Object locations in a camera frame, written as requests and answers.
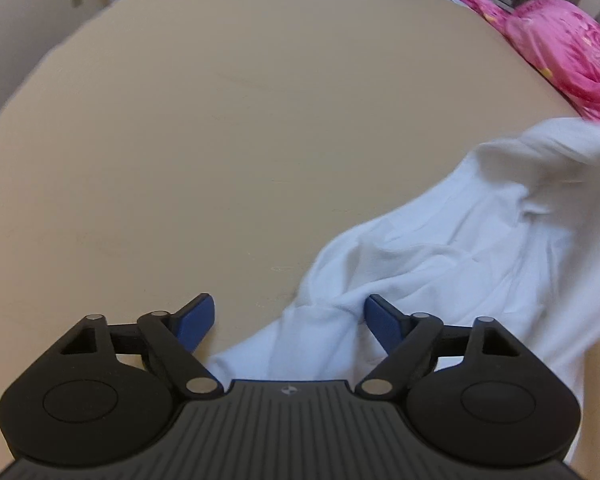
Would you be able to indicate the pink floral blanket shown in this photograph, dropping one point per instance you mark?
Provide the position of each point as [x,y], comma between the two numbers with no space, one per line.
[559,40]

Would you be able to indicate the white long-sleeve shirt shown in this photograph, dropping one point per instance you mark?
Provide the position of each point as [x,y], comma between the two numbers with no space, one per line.
[513,232]

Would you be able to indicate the beige mattress with striped edge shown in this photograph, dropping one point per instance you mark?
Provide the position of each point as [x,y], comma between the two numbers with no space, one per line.
[172,147]

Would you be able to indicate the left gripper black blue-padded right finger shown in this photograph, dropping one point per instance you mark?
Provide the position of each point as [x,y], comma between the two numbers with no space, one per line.
[474,393]

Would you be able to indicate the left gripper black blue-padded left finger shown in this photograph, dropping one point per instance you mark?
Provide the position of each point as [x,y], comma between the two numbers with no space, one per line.
[103,392]

